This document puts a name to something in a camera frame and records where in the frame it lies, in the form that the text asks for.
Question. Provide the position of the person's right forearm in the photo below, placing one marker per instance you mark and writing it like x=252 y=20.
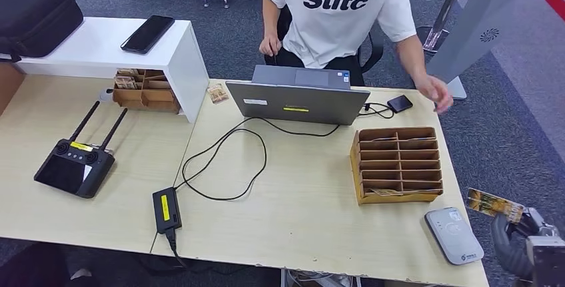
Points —
x=270 y=20

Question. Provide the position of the white card reader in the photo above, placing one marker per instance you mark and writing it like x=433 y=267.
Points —
x=454 y=234

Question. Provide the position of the cardboard slotted card organizer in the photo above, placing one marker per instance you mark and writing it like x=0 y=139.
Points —
x=397 y=163

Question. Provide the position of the chrome stanchion post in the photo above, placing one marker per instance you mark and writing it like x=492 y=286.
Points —
x=435 y=38

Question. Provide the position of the brown box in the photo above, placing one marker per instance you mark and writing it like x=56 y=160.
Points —
x=8 y=85

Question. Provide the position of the small cardboard compartment organizer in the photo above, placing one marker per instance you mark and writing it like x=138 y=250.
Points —
x=143 y=98

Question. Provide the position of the patterned room key card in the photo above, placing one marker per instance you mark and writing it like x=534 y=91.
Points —
x=385 y=192

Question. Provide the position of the grey laptop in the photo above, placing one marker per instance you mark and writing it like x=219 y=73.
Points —
x=300 y=104

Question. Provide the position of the grey kiosk stand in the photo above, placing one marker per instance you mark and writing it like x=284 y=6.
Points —
x=481 y=20

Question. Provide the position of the black smartphone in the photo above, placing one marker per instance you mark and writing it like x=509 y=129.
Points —
x=148 y=34

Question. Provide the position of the person's right hand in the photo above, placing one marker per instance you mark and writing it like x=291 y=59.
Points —
x=269 y=47

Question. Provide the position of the black power adapter yellow label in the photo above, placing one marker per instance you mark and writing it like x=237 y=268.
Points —
x=167 y=208

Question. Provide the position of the person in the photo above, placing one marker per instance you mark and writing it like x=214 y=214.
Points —
x=335 y=29

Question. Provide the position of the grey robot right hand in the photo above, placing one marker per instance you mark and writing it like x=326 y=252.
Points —
x=536 y=225

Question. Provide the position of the black remote controller with antennas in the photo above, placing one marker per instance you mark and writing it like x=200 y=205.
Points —
x=73 y=171

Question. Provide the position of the person's left forearm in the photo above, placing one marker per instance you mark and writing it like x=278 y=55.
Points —
x=412 y=57

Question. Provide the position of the yellow patterned ID card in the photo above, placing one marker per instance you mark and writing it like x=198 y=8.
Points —
x=490 y=203

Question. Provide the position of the small white round device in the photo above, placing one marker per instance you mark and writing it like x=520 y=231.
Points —
x=106 y=95

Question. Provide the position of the brown patterned card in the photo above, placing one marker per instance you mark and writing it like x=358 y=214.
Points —
x=218 y=94

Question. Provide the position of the white desk shelf riser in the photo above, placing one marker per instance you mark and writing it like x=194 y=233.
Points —
x=99 y=44

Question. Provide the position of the black office chair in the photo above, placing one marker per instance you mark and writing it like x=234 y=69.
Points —
x=373 y=51

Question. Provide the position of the small black external drive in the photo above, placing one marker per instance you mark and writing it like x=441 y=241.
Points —
x=399 y=103

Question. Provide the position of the stack of patterned cards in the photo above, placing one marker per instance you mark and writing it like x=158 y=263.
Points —
x=125 y=82

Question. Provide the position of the black carrying case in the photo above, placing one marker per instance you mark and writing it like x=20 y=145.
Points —
x=31 y=13

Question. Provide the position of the person's left hand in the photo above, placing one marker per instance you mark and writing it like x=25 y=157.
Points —
x=435 y=91

